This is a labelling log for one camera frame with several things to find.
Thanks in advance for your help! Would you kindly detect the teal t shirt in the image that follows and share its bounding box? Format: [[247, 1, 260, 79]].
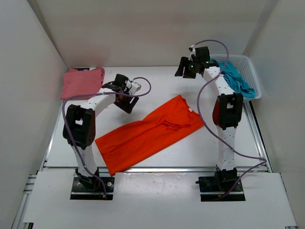
[[211, 57, 256, 99]]

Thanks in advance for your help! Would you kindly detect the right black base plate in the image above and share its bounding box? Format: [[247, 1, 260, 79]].
[[195, 177, 246, 202]]

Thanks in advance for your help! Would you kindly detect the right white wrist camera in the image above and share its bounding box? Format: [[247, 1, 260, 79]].
[[188, 45, 196, 61]]

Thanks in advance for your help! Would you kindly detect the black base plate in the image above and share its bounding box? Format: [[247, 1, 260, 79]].
[[195, 177, 246, 202], [70, 175, 115, 200]]

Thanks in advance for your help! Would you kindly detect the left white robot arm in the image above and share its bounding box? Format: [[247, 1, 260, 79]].
[[62, 74, 141, 191]]

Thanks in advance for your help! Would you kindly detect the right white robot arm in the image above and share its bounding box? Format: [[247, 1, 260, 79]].
[[175, 46, 244, 191]]

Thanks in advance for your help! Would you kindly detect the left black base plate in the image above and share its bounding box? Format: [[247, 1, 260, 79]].
[[70, 175, 115, 200]]

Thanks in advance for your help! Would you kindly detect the orange t shirt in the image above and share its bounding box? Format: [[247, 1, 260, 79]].
[[95, 95, 203, 176]]

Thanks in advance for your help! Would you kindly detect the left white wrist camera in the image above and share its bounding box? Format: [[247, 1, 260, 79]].
[[126, 81, 141, 95]]

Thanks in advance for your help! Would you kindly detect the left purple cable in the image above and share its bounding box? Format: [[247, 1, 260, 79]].
[[61, 76, 152, 195]]

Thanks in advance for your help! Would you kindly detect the white plastic basket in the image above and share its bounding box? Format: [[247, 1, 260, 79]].
[[211, 54, 262, 103]]

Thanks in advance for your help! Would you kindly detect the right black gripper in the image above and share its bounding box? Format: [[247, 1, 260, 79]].
[[175, 57, 200, 79]]

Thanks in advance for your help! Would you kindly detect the aluminium frame rail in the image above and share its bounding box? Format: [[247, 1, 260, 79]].
[[13, 103, 297, 229]]

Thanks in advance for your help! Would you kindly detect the pink t shirt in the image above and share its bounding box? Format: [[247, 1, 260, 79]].
[[60, 67, 105, 100]]

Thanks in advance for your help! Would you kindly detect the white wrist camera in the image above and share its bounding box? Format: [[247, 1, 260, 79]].
[[188, 45, 196, 61], [126, 81, 141, 95]]

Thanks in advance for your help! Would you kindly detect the black corner label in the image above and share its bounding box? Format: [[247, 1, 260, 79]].
[[75, 68, 90, 71]]

